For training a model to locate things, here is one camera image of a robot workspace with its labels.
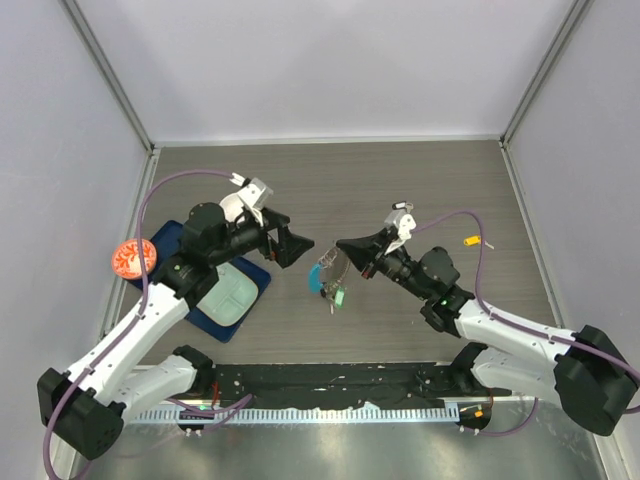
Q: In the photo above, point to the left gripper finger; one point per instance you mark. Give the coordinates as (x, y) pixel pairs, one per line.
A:
(275, 221)
(290, 247)

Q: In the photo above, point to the aluminium frame rail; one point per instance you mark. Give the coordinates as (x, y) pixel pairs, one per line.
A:
(488, 416)

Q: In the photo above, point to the white slotted cable duct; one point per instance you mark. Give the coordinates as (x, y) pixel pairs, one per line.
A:
(165, 414)

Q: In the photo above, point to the blue keyring with keys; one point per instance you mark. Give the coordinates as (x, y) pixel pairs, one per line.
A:
(327, 277)

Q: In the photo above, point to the pale green divided plate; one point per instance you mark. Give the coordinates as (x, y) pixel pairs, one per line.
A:
(230, 298)

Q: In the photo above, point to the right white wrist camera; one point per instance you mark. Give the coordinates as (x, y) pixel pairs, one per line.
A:
(402, 223)

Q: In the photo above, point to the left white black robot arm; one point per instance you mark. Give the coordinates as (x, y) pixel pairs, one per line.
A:
(88, 404)

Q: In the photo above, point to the black tagged key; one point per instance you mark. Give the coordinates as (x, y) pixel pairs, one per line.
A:
(403, 205)

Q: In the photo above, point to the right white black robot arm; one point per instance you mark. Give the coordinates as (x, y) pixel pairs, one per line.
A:
(525, 350)

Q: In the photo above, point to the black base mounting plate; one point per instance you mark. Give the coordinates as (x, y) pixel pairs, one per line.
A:
(338, 386)

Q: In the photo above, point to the yellow tagged key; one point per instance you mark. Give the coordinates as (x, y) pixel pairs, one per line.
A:
(477, 240)

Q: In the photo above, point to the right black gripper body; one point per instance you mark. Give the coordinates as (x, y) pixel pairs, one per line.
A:
(397, 265)

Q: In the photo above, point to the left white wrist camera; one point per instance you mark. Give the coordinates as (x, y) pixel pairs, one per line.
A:
(251, 197)

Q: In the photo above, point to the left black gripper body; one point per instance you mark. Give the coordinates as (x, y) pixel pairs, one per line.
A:
(248, 236)

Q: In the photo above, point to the orange patterned bowl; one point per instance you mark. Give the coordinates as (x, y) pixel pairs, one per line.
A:
(125, 260)

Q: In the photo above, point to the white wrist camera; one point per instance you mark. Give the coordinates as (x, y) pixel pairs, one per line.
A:
(402, 223)
(251, 197)

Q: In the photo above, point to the dark blue tray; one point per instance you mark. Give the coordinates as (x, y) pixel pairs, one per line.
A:
(224, 334)

